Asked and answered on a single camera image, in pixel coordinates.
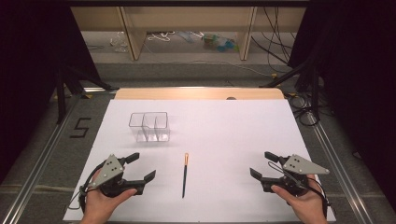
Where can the black curtain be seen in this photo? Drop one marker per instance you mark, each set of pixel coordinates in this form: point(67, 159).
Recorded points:
point(358, 77)
point(28, 77)

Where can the person's left hand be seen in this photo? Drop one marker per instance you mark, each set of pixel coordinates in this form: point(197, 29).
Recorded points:
point(99, 207)

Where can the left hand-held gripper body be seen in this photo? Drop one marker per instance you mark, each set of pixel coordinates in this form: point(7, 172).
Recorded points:
point(107, 169)

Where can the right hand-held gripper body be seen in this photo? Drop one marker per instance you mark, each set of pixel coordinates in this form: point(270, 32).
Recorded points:
point(300, 166)

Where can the light wooden shelf unit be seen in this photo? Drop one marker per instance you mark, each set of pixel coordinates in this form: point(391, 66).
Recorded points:
point(186, 18)

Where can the metal floor rail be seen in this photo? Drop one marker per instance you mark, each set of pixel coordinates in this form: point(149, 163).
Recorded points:
point(339, 174)
point(37, 174)

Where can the white table sheet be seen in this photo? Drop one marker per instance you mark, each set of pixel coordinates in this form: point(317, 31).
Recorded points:
point(218, 130)

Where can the clear crumpled plastic bag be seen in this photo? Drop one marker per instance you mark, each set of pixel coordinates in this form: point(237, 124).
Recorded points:
point(119, 42)

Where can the colourful plastic bag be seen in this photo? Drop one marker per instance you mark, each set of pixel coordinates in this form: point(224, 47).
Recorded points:
point(219, 43)

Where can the clear plastic divided organizer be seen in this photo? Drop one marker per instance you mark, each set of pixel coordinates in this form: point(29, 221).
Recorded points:
point(149, 124)

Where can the person's right hand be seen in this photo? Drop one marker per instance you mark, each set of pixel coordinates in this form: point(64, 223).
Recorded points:
point(308, 207)

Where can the light wooden table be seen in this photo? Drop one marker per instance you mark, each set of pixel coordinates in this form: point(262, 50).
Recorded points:
point(186, 93)

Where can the black metal stand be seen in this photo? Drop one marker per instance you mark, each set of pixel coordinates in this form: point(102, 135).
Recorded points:
point(313, 87)
point(62, 93)

